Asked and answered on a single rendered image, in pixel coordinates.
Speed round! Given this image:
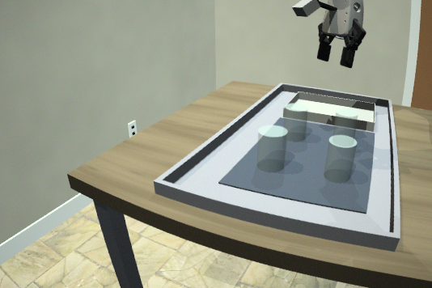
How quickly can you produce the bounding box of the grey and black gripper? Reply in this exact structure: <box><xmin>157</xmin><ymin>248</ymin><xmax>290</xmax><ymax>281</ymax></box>
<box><xmin>317</xmin><ymin>0</ymin><xmax>366</xmax><ymax>68</ymax></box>

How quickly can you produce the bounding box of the clear glass jar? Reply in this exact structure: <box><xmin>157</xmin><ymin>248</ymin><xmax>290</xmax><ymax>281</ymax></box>
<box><xmin>333</xmin><ymin>108</ymin><xmax>358</xmax><ymax>138</ymax></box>
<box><xmin>283</xmin><ymin>104</ymin><xmax>308</xmax><ymax>142</ymax></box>
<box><xmin>256</xmin><ymin>125</ymin><xmax>288</xmax><ymax>172</ymax></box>
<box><xmin>324</xmin><ymin>135</ymin><xmax>357</xmax><ymax>184</ymax></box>

